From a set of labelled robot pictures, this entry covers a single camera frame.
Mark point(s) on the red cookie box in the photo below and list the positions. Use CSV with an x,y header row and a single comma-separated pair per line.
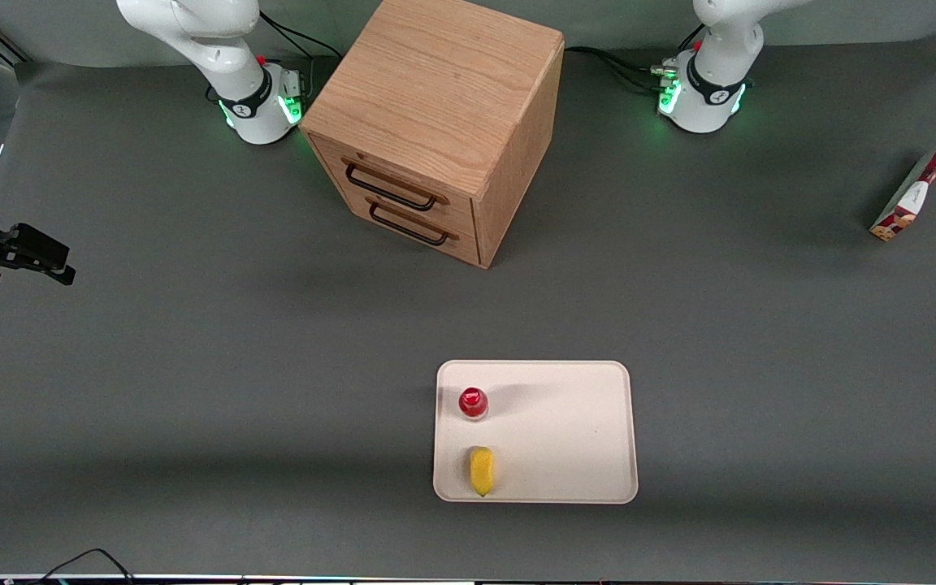
x,y
915,191

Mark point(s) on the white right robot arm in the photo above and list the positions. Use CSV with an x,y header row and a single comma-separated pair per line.
x,y
216,49

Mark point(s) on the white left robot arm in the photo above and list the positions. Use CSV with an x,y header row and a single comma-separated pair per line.
x,y
708,97

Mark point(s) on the beige plastic tray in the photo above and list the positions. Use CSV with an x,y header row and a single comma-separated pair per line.
x,y
565,431

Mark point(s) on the wooden drawer front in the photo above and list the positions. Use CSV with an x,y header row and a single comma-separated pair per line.
x,y
468,248
463,213

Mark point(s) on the wooden drawer cabinet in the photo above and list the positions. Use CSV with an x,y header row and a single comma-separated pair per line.
x,y
435,89

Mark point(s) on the red capped small bottle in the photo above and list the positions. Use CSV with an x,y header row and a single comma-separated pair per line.
x,y
474,402

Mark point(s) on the yellow toy lemon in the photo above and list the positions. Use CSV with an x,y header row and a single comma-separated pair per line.
x,y
482,471

